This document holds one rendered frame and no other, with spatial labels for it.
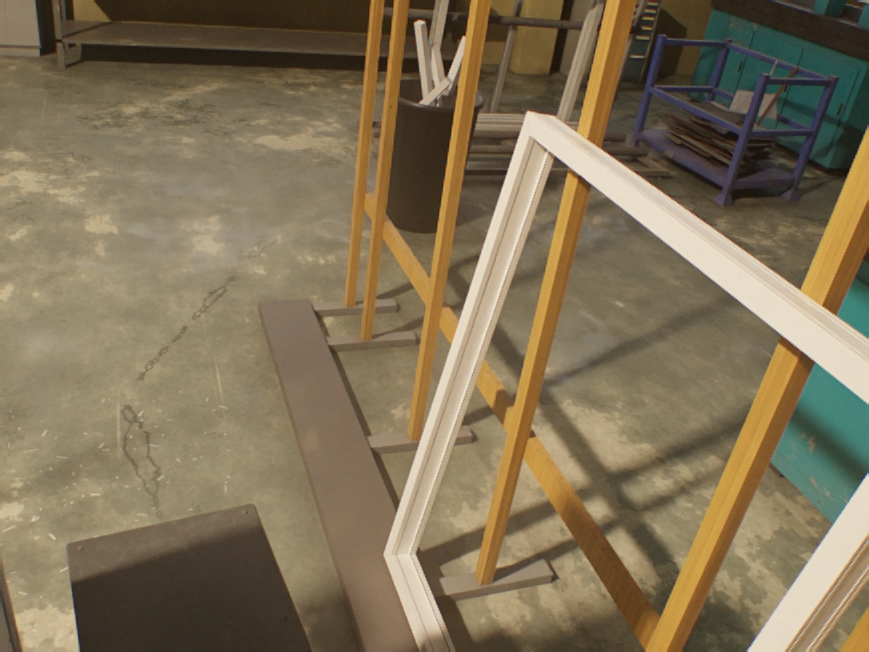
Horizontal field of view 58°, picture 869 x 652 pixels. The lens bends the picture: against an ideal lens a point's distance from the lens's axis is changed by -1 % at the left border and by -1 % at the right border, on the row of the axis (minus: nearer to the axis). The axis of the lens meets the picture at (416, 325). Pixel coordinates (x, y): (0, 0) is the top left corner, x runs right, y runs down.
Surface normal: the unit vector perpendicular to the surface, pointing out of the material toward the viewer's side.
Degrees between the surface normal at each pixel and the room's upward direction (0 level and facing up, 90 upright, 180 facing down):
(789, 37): 90
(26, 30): 90
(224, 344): 0
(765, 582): 0
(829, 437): 90
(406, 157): 94
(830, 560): 82
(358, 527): 0
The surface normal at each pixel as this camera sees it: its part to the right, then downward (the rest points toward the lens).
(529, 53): 0.31, 0.52
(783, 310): -0.92, -0.06
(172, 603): 0.12, -0.85
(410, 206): -0.25, 0.54
